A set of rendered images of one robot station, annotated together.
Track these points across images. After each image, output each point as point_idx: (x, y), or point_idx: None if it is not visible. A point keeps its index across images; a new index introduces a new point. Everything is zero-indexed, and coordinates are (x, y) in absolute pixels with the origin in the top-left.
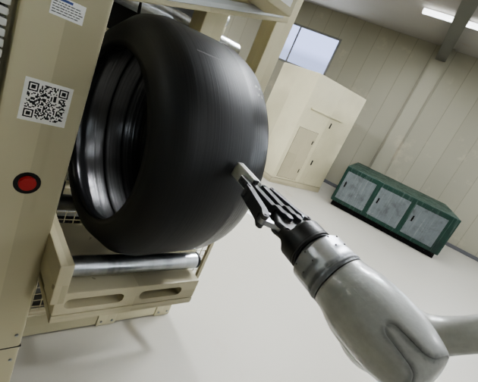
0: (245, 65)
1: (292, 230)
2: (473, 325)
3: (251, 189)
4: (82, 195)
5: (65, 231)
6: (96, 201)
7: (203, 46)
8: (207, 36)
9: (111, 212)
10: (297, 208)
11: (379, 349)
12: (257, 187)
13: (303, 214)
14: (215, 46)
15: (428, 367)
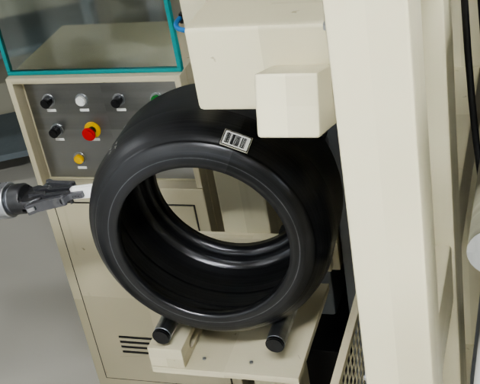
0: (136, 127)
1: (28, 185)
2: None
3: (68, 181)
4: (259, 243)
5: (303, 305)
6: (280, 276)
7: (152, 102)
8: (182, 103)
9: (263, 288)
10: (36, 203)
11: None
12: (68, 186)
13: (30, 203)
14: (155, 107)
15: None
